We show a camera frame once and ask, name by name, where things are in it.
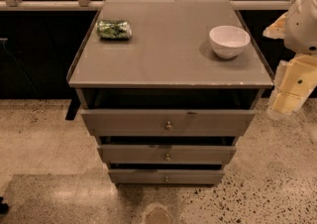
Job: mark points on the white ceramic bowl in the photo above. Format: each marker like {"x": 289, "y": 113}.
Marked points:
{"x": 228, "y": 41}

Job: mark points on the grey drawer cabinet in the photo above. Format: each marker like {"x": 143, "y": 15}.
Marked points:
{"x": 167, "y": 64}

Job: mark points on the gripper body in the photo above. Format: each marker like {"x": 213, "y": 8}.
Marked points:
{"x": 303, "y": 26}

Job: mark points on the black object at floor edge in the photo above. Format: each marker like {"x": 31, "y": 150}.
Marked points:
{"x": 3, "y": 207}

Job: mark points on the grey drawer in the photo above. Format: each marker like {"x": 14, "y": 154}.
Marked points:
{"x": 166, "y": 154}
{"x": 166, "y": 123}
{"x": 165, "y": 176}

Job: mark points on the grey bottom drawer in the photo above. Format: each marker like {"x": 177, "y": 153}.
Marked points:
{"x": 165, "y": 176}

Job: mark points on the green crushed can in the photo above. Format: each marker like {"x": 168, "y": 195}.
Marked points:
{"x": 114, "y": 29}

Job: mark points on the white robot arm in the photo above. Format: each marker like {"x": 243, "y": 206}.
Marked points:
{"x": 305, "y": 9}

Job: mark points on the grey top drawer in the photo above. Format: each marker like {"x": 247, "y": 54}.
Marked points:
{"x": 166, "y": 123}

